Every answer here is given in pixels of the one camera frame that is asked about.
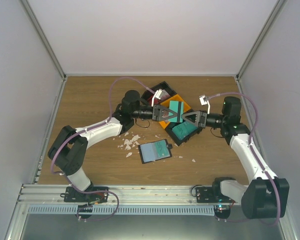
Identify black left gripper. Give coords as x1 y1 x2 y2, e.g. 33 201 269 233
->
132 104 178 123

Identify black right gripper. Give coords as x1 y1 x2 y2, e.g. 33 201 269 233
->
181 110 226 129

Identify teal VIP card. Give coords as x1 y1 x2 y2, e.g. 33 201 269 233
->
168 100 184 123
154 139 172 161

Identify black leather card holder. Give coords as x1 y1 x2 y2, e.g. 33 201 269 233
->
138 139 173 164

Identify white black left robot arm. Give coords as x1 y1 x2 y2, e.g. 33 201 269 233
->
47 90 182 202

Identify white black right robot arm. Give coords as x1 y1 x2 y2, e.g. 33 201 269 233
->
181 96 290 220

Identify teal card stack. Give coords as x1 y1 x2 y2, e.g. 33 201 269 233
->
172 121 198 141

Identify black right card bin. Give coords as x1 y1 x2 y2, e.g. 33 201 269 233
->
165 121 202 146

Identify black card bin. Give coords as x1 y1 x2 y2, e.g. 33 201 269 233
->
165 121 202 146
141 81 177 106

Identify yellow middle card bin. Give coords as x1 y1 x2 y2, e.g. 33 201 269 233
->
159 94 192 130

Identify red white card stack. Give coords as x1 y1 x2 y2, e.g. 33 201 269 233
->
147 90 171 105

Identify black left card bin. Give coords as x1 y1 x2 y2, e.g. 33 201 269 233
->
141 81 177 106

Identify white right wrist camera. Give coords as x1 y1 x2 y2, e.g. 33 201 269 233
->
199 95 211 114

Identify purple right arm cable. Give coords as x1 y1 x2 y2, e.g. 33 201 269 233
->
207 91 281 226

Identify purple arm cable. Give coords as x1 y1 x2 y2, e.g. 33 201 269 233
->
49 76 156 176
207 91 281 226

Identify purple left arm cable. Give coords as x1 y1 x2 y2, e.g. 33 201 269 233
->
49 76 156 176

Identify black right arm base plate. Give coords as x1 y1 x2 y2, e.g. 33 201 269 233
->
190 185 234 204

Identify grey slotted cable duct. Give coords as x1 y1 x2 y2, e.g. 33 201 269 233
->
28 204 215 216

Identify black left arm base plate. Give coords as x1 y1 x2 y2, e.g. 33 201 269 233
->
60 186 109 204

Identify aluminium mounting rail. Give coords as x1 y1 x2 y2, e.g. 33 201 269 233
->
17 183 288 204

